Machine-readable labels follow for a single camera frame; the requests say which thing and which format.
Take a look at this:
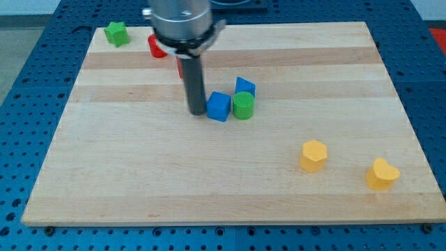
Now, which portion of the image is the green cylinder block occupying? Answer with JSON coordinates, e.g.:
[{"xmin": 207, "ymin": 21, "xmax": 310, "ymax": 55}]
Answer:
[{"xmin": 233, "ymin": 91, "xmax": 255, "ymax": 120}]

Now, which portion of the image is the wooden board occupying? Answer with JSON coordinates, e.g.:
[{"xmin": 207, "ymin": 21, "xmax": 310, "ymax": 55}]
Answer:
[{"xmin": 22, "ymin": 22, "xmax": 445, "ymax": 227}]

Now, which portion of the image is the blue cube block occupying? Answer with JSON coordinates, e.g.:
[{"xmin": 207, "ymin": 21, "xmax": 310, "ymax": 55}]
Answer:
[{"xmin": 206, "ymin": 91, "xmax": 231, "ymax": 122}]

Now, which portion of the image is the yellow hexagon block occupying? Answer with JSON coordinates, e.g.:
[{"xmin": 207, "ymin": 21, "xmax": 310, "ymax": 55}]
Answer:
[{"xmin": 299, "ymin": 139, "xmax": 328, "ymax": 173}]

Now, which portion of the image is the black cylindrical pointer rod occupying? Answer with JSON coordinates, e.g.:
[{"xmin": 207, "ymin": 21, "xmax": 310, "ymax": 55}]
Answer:
[{"xmin": 180, "ymin": 57, "xmax": 206, "ymax": 116}]

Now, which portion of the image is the yellow heart block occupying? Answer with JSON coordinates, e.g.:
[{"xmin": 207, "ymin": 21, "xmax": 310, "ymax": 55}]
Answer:
[{"xmin": 366, "ymin": 158, "xmax": 401, "ymax": 191}]

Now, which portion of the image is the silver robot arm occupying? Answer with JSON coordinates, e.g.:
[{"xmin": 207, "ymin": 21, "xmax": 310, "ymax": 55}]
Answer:
[{"xmin": 141, "ymin": 0, "xmax": 226, "ymax": 59}]

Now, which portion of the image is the red block behind rod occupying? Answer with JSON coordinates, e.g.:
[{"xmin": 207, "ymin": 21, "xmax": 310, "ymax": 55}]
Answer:
[{"xmin": 176, "ymin": 57, "xmax": 183, "ymax": 79}]

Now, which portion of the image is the green star block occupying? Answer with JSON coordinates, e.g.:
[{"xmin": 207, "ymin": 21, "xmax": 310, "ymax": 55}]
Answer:
[{"xmin": 104, "ymin": 22, "xmax": 130, "ymax": 47}]

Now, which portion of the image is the red round block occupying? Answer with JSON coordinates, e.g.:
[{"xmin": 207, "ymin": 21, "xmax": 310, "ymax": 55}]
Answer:
[{"xmin": 147, "ymin": 33, "xmax": 167, "ymax": 58}]

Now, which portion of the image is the blue triangular block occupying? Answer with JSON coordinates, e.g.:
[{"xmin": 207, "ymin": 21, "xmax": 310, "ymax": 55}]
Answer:
[{"xmin": 235, "ymin": 77, "xmax": 256, "ymax": 97}]

